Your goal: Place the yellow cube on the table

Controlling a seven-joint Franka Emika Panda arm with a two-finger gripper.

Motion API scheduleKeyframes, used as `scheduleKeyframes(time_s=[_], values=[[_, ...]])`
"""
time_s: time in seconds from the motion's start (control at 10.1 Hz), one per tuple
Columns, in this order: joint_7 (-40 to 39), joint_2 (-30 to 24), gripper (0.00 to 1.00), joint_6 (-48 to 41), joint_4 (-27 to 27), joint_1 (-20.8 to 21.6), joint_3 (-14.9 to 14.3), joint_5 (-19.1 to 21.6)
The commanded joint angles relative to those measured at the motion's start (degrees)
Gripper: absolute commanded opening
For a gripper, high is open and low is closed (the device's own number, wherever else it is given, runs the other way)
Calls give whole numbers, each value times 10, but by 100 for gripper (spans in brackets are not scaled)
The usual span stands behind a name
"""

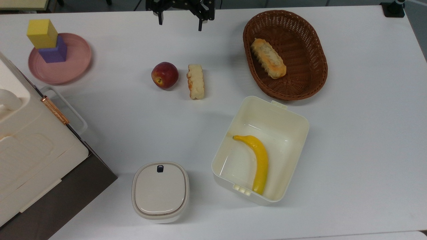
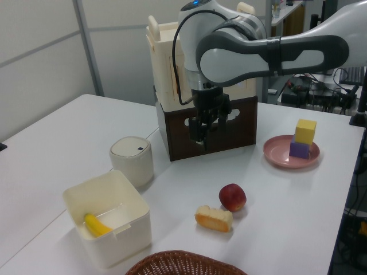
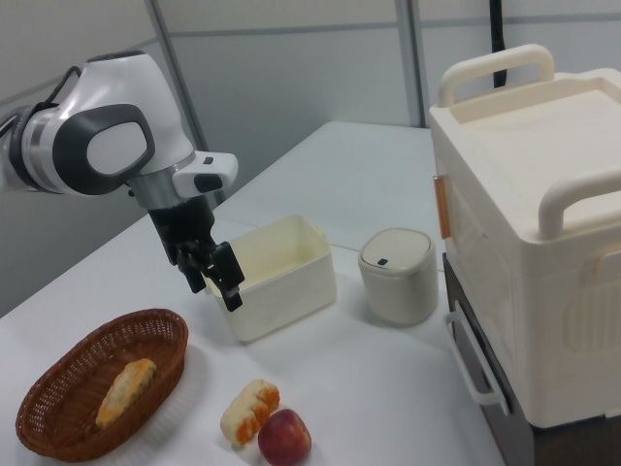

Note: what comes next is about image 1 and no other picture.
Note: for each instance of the cream plastic open box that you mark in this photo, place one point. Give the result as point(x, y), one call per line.
point(260, 150)

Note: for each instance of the golden bread loaf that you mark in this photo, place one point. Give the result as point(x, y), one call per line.
point(268, 58)

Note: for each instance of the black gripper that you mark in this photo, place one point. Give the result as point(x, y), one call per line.
point(181, 5)

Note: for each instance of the yellow banana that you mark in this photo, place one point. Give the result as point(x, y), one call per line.
point(258, 160)

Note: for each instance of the purple cube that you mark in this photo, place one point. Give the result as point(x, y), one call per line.
point(53, 51)

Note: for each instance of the black clamp mount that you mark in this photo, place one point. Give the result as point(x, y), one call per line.
point(393, 8)

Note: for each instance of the red apple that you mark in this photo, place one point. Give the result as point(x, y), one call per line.
point(164, 75)

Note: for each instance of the pale ridged bread piece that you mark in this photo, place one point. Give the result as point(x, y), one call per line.
point(195, 81)

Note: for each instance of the white lidded container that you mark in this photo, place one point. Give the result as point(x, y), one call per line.
point(160, 191)

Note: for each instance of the yellow cube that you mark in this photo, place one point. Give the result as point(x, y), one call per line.
point(42, 33)

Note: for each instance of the white toy kitchen appliance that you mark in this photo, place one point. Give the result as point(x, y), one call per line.
point(36, 156)

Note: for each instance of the pink plate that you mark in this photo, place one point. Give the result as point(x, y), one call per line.
point(60, 58)

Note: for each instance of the brown wicker basket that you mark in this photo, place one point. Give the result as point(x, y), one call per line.
point(285, 55)

